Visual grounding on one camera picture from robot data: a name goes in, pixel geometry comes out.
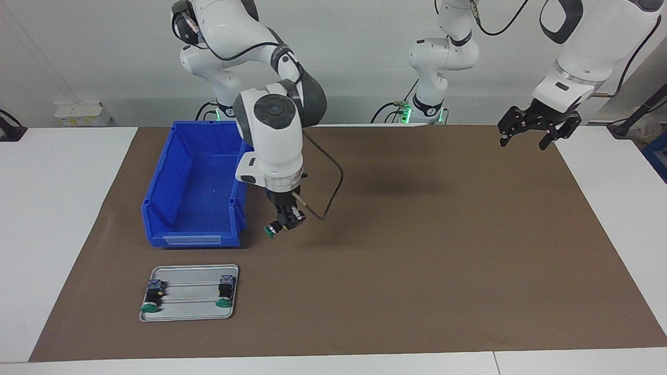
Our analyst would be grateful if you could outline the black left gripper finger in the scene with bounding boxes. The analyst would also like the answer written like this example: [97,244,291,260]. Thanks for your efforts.
[498,106,532,147]
[538,112,583,151]

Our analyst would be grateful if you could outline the crumpled clear plastic bag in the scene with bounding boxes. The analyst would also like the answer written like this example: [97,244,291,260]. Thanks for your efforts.
[633,112,667,144]

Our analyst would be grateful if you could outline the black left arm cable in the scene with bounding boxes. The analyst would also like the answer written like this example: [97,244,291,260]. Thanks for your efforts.
[469,0,662,98]

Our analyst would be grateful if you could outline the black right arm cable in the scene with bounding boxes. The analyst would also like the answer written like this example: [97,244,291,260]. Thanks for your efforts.
[175,8,344,220]

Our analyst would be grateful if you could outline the small white box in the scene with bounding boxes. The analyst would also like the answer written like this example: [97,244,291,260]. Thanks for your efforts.
[54,101,113,127]

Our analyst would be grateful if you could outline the blue plastic storage bin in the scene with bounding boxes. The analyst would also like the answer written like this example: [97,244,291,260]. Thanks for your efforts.
[142,121,257,248]

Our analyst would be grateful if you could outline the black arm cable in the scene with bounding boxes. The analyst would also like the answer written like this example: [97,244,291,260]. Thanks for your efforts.
[469,0,662,98]
[175,8,344,220]

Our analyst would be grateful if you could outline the black stand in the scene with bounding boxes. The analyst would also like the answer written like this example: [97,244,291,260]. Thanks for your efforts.
[607,83,667,139]

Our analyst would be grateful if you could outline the silver metal tray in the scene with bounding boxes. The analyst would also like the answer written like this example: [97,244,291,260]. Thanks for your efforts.
[139,265,239,322]

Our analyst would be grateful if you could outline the blue crate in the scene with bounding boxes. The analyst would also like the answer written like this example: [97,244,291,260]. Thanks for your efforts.
[642,130,667,184]

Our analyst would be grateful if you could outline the black clamp mount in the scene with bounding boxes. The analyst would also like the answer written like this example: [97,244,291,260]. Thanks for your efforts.
[0,108,28,142]

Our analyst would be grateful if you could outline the brown table mat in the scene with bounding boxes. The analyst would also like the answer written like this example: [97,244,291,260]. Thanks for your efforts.
[29,124,667,363]

